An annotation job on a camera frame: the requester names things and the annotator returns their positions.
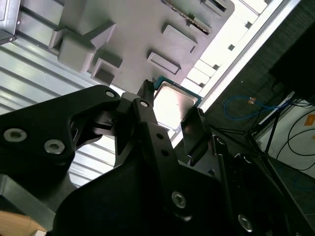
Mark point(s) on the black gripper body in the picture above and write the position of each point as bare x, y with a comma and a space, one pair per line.
110, 209

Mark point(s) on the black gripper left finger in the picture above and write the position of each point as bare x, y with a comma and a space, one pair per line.
37, 123

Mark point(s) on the silver CPU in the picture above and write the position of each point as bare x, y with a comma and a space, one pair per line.
169, 105

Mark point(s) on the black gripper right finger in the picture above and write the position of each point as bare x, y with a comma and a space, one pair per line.
197, 132

